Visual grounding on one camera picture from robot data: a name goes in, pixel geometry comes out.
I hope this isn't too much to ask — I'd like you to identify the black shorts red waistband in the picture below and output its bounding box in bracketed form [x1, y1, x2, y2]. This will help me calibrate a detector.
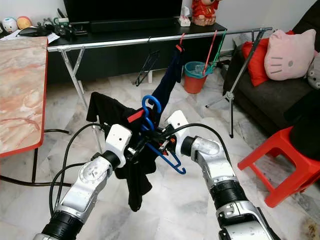
[86, 91, 163, 212]

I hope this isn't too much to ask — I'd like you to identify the blue plastic hanger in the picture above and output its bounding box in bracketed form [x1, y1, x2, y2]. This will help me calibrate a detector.
[140, 95, 187, 175]

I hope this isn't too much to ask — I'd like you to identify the black wire hanger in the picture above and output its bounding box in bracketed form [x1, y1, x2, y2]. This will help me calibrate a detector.
[135, 49, 161, 87]

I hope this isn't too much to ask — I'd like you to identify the navy blue garment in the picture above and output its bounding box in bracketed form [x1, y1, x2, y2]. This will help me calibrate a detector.
[150, 46, 186, 108]

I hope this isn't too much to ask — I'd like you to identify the orange bin teal liner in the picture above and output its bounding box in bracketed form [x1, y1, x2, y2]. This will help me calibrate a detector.
[182, 61, 213, 95]

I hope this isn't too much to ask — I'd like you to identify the black television console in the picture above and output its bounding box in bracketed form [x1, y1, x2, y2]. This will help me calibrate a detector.
[47, 21, 227, 84]

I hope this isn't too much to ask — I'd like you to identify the silver metal clothes rack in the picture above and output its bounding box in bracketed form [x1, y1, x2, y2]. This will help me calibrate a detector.
[47, 26, 274, 151]

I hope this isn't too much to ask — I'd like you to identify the dark grey sofa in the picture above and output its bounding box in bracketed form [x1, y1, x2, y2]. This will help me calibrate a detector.
[222, 7, 320, 136]

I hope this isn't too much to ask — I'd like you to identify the black soundbar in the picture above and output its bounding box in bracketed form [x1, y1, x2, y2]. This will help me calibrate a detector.
[87, 18, 176, 33]

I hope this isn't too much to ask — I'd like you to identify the red plastic stool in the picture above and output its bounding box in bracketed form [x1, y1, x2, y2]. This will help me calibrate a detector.
[237, 126, 320, 208]

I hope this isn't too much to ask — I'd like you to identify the white tissue box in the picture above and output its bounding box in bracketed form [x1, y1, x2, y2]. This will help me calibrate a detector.
[178, 7, 192, 27]

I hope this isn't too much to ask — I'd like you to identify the red cushion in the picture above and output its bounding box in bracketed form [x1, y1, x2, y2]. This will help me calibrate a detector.
[241, 30, 296, 87]

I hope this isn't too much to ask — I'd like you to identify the marble pattern folding table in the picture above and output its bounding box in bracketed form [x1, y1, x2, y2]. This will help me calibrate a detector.
[0, 36, 49, 183]

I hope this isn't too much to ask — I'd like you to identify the black flat television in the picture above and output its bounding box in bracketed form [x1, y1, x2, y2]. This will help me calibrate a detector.
[63, 0, 183, 24]

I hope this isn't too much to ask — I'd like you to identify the red gold figurine statue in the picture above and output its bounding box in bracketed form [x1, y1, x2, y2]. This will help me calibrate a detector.
[190, 0, 222, 27]

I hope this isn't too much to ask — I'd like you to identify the black desk organizer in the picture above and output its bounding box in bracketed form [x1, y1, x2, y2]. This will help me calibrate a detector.
[42, 9, 88, 41]

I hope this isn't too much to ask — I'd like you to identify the black clothes pile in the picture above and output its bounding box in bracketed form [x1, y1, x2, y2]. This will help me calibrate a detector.
[282, 87, 320, 161]

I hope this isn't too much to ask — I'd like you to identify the white paper stack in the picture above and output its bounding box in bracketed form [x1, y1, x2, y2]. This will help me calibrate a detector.
[12, 30, 61, 43]

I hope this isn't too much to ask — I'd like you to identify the pink cat face cushion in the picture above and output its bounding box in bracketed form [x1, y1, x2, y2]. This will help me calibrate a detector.
[264, 29, 317, 82]

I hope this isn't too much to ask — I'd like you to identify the black pouch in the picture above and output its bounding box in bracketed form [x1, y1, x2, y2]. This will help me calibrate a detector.
[17, 27, 39, 37]

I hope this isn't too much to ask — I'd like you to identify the grey owl face cushion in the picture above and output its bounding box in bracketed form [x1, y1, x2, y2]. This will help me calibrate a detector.
[307, 52, 320, 90]

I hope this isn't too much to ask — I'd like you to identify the orange round figure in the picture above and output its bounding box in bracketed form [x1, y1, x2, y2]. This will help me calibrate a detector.
[16, 15, 32, 30]

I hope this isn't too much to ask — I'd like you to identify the white round figure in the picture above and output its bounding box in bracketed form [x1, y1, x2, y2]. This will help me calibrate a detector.
[2, 16, 18, 33]

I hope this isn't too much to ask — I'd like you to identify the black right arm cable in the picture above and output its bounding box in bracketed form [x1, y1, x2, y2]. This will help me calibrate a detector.
[172, 122, 234, 166]

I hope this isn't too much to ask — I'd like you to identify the black floor cable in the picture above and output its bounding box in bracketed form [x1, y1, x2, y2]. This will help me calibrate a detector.
[0, 175, 63, 188]

